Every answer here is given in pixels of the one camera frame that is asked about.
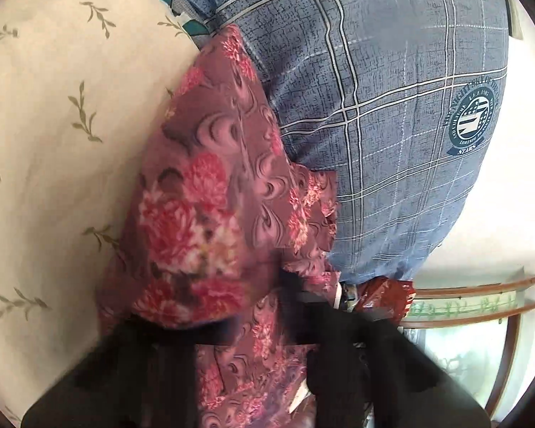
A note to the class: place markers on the cream leaf-print bed sheet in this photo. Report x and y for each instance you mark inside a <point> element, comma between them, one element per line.
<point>49,142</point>

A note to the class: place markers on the pink floral garment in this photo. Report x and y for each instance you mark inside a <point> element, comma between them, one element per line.
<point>205,165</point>

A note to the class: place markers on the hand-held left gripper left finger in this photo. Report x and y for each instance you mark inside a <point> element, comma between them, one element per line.
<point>142,365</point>

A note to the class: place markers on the wooden window frame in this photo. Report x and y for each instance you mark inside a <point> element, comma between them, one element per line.
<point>472,286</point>

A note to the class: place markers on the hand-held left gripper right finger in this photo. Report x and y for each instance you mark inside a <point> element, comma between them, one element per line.
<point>347,365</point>

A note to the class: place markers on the red plastic bag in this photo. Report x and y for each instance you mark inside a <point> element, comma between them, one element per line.
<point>383,296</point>

